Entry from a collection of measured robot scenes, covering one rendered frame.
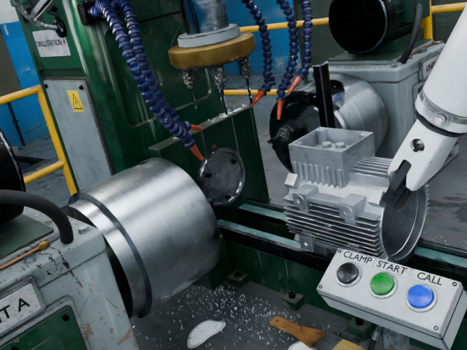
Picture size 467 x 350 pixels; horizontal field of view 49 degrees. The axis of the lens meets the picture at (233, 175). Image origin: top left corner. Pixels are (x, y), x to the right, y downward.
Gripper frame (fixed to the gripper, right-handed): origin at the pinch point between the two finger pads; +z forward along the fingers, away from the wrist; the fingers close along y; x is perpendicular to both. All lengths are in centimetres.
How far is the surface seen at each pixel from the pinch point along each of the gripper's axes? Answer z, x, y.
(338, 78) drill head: 12, 35, 40
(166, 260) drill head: 16.9, 21.0, -27.6
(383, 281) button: -2.8, -7.8, -19.4
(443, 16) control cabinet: 82, 98, 306
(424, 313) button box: -4.3, -13.7, -20.7
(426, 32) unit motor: 9, 34, 83
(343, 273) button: 0.2, -3.2, -19.8
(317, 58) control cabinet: 157, 177, 295
